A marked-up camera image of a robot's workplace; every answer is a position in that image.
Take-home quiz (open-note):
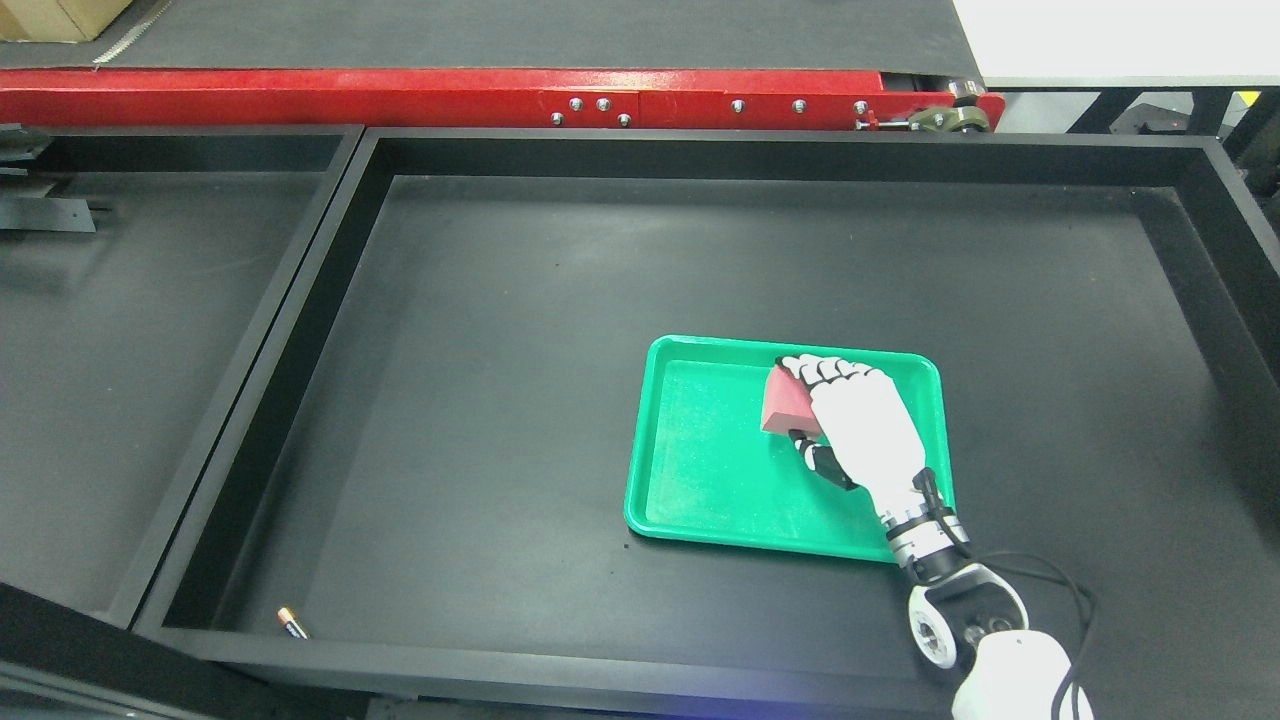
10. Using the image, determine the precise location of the red conveyor frame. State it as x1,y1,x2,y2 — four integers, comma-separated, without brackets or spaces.
1,68,1006,131

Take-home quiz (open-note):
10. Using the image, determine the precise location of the black metal shelf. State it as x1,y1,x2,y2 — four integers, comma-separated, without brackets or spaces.
1,126,361,628
137,129,1277,719

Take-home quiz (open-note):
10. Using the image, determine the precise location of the black metal right shelf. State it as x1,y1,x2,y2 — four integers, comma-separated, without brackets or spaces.
137,129,1277,719

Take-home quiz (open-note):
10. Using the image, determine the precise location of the pink foam block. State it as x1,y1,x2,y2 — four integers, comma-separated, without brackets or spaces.
760,364,823,439

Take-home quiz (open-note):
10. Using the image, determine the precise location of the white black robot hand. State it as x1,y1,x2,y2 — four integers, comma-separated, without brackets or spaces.
776,354,925,529

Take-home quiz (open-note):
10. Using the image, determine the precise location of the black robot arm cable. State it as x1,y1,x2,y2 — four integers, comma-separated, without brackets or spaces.
913,468,1098,720

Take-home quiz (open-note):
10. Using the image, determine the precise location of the green plastic tray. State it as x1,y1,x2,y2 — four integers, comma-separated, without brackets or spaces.
623,334,893,562

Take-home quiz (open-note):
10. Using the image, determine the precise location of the black metal left shelf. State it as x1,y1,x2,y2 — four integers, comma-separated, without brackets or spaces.
1,126,361,628

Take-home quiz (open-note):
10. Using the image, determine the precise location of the cardboard box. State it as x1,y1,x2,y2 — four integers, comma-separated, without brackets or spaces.
1,0,132,44

